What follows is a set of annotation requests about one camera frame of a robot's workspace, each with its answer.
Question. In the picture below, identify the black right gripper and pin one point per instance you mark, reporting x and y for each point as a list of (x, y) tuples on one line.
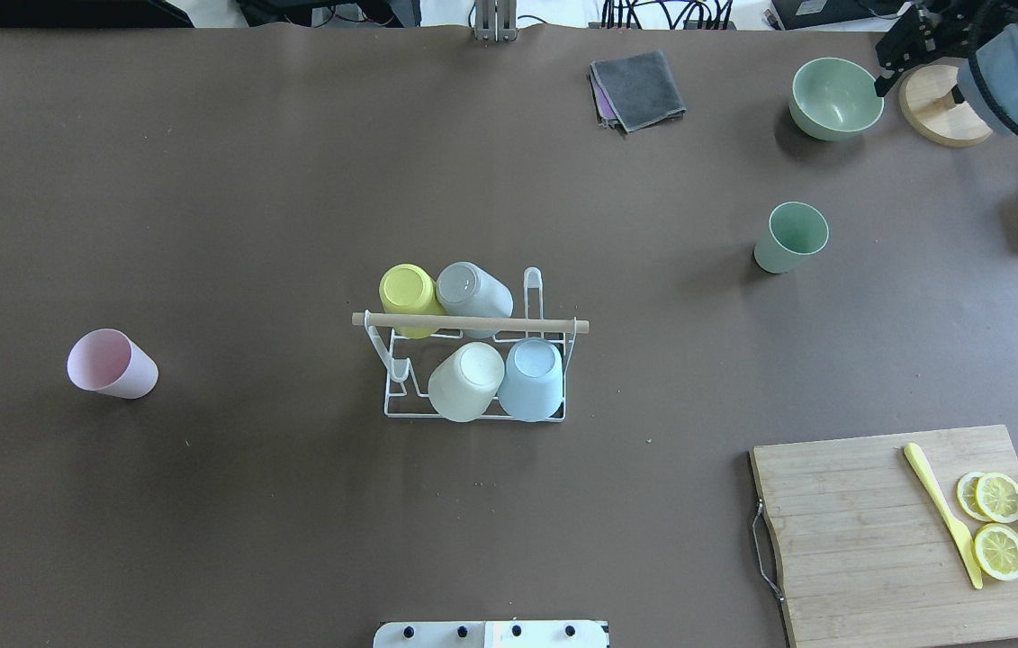
[(920, 38)]

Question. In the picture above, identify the green cup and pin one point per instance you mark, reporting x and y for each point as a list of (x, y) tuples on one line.
[(796, 231)]

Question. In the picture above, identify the pink cup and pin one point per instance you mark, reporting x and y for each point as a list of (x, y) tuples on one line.
[(106, 361)]

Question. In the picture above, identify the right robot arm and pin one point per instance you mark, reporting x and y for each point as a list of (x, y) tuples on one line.
[(984, 33)]

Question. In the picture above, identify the grey cup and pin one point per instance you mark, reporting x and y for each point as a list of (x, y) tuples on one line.
[(464, 289)]

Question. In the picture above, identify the light blue cup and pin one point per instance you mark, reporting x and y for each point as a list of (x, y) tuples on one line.
[(532, 387)]

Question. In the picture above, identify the yellow cup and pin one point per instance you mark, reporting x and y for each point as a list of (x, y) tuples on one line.
[(406, 288)]

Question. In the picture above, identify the cream white cup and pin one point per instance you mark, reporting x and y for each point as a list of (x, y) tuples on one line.
[(463, 386)]

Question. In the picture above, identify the wooden mug tree stand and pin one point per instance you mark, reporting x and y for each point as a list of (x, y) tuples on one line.
[(927, 104)]

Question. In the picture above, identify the green bowl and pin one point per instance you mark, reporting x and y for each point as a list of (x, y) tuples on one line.
[(833, 99)]

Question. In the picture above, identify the grey cloth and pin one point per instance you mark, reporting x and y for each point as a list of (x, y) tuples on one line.
[(641, 89)]

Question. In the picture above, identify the pink cloth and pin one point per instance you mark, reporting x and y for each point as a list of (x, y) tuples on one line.
[(606, 115)]

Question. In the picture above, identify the yellow plastic knife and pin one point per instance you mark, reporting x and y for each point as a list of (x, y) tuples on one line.
[(958, 530)]

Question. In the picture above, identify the lemon slice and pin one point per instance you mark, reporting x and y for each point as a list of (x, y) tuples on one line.
[(995, 547), (996, 495), (965, 492)]

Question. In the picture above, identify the bamboo cutting board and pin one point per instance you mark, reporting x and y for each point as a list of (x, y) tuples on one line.
[(862, 556)]

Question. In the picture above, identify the white wire cup holder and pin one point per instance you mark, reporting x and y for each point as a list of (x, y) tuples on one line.
[(412, 346)]

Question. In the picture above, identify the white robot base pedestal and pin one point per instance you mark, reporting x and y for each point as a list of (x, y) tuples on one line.
[(495, 633)]

